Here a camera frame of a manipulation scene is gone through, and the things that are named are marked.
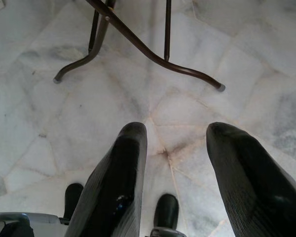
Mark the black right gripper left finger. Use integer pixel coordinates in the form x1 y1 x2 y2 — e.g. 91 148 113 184
64 121 148 237

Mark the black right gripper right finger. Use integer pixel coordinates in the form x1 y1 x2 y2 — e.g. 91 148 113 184
206 121 296 237

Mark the black left robot foot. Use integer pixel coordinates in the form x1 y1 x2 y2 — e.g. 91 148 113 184
64 183 84 224

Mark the black robot foot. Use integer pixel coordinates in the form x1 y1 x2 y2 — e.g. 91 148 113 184
64 183 84 224
151 194 180 237

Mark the black right robot foot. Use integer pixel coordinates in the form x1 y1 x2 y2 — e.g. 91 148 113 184
151 194 180 237

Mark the white left robot leg cover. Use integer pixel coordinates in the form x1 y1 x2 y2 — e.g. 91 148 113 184
0 212 70 237

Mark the brown curved metal table leg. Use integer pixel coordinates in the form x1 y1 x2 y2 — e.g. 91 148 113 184
53 0 115 83
87 0 226 90

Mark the thin black table brace rod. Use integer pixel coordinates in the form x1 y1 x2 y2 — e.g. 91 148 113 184
163 0 172 62
88 11 100 52

